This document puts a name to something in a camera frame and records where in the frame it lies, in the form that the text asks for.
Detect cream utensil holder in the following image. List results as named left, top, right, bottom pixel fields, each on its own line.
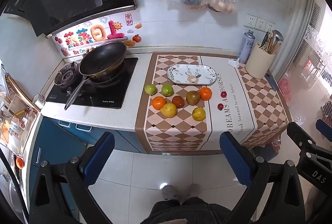
left=245, top=42, right=275, bottom=80

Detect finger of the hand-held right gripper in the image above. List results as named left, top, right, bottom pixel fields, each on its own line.
left=316, top=119, right=332, bottom=139
left=286, top=122, right=318, bottom=154

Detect yellow fruit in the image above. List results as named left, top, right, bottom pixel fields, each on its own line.
left=192, top=107, right=206, bottom=121
left=160, top=103, right=178, bottom=118

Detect dark pants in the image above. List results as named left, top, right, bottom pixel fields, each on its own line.
left=147, top=196, right=232, bottom=224

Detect brown checkered table runner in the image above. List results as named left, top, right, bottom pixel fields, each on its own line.
left=135, top=52, right=293, bottom=154

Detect orange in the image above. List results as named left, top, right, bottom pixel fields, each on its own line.
left=199, top=87, right=212, bottom=100
left=152, top=96, right=167, bottom=110

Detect bunch of chopsticks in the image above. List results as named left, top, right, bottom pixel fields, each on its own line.
left=266, top=30, right=282, bottom=54

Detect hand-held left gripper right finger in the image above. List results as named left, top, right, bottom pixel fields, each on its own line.
left=219, top=131, right=305, bottom=224

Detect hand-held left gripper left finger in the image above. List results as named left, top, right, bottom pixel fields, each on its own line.
left=30, top=131, right=116, bottom=224

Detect white patterned oval plate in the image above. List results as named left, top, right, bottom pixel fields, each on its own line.
left=166, top=64, right=218, bottom=85

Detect black gas stove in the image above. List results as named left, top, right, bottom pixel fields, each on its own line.
left=46, top=57, right=139, bottom=110

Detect white cup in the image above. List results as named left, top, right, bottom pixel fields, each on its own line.
left=32, top=94, right=45, bottom=110

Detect colourful wall sticker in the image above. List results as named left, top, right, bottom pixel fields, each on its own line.
left=53, top=20, right=129, bottom=57

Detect brownish-green round fruit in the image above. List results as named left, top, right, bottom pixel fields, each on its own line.
left=186, top=90, right=201, bottom=106

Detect black frying pan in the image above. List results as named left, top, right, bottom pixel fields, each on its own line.
left=64, top=42, right=127, bottom=111

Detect grey spray can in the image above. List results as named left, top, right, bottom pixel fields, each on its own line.
left=239, top=30, right=256, bottom=64

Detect dark reddish-brown fruit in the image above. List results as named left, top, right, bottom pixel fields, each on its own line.
left=172, top=95, right=185, bottom=108

